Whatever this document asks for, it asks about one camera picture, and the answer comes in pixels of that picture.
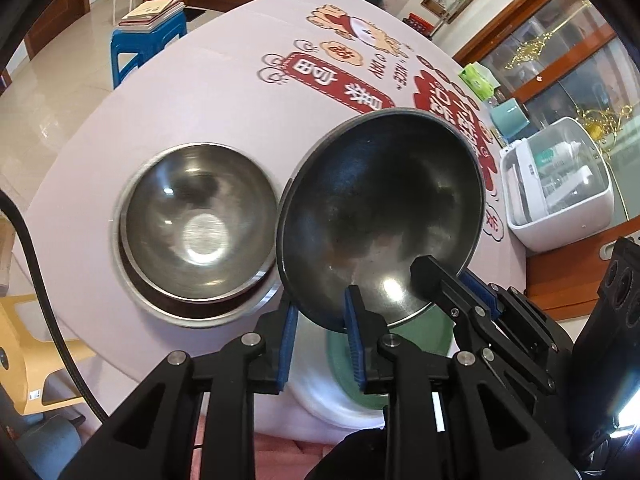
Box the white plastic storage box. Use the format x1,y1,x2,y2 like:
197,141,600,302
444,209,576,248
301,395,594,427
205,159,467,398
500,116,615,253

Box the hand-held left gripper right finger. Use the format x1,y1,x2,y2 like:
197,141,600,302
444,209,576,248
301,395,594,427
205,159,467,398
344,285,576,480

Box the green tissue box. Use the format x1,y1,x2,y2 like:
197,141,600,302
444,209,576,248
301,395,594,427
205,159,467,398
460,62,497,101

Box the small steel bowl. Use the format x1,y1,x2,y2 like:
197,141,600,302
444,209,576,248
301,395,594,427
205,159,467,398
276,108,485,333

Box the wide-rimmed steel bowl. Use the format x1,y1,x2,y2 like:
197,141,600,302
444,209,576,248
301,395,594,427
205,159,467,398
110,140,285,329

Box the black cable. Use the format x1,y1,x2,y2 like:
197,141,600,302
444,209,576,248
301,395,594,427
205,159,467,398
0,195,108,423

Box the teal box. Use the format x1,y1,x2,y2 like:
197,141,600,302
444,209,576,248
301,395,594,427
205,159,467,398
490,99,531,147

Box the red box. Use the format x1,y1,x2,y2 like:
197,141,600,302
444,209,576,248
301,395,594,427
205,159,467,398
404,12,436,33

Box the blue plastic stool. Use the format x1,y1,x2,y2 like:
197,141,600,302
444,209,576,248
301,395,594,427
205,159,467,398
110,10,188,91

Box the glass cabinet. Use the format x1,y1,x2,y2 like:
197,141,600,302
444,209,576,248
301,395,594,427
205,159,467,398
455,0,640,221

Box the yellow chair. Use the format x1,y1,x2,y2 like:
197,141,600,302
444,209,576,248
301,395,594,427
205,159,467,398
0,295,98,416

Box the white plate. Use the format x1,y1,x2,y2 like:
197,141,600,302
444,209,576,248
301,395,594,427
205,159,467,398
287,305,391,431

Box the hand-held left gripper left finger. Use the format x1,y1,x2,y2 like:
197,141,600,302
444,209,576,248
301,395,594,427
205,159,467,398
57,302,300,480

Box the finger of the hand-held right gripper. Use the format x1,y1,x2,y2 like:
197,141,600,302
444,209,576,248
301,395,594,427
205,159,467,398
459,269,571,396
409,255,501,361

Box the gold ornament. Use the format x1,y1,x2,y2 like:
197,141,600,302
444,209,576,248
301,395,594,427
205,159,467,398
505,35,636,136

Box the person's dark trousers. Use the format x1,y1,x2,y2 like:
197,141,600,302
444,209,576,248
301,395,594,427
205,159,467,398
305,427,396,480

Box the green plate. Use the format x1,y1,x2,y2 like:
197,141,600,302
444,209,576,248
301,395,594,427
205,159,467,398
325,305,456,408

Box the stack of books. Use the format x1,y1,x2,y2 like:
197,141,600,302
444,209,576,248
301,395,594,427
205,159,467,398
119,0,186,31

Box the pink printed tablecloth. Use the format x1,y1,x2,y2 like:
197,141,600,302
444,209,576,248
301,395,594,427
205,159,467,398
27,0,531,443

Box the brown wooden door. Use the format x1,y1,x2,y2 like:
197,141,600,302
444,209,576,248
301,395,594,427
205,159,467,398
25,0,91,56

